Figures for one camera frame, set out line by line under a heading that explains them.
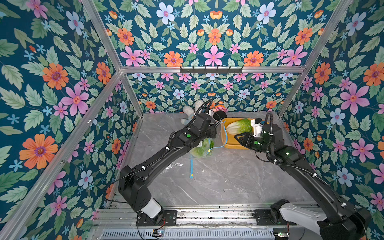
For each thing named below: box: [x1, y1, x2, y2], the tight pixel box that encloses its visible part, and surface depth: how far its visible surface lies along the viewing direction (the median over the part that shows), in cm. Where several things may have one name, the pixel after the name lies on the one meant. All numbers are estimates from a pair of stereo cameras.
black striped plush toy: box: [213, 104, 227, 121], surface depth 113 cm
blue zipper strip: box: [190, 158, 194, 179], surface depth 91 cm
